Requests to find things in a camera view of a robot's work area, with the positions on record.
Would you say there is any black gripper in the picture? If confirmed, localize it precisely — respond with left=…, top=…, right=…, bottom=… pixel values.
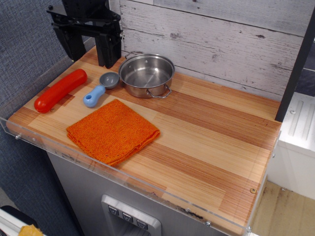
left=47, top=0, right=122, bottom=69

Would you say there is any blue spoon with grey bowl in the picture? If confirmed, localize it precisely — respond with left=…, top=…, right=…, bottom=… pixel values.
left=83, top=72, right=120, bottom=108

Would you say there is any orange knitted cloth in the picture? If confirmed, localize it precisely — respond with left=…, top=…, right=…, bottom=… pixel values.
left=66, top=99, right=160, bottom=166

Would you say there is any silver metal pot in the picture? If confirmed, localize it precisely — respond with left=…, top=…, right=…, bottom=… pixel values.
left=118, top=53, right=175, bottom=98

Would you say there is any red plastic sausage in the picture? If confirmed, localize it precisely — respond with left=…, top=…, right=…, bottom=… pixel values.
left=34, top=69, right=87, bottom=113

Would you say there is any grey toy fridge cabinet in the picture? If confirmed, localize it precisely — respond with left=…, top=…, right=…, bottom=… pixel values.
left=46, top=150, right=229, bottom=236

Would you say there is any silver dispenser button panel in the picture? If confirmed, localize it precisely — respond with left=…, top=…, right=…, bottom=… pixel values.
left=101, top=194, right=162, bottom=236

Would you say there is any white side cabinet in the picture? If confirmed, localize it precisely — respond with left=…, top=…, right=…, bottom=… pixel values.
left=266, top=92, right=315, bottom=199

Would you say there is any clear acrylic guard rail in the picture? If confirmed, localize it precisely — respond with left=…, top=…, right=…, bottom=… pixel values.
left=0, top=49, right=281, bottom=236

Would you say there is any dark grey right post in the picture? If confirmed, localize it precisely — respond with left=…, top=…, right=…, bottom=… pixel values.
left=275, top=9, right=315, bottom=122

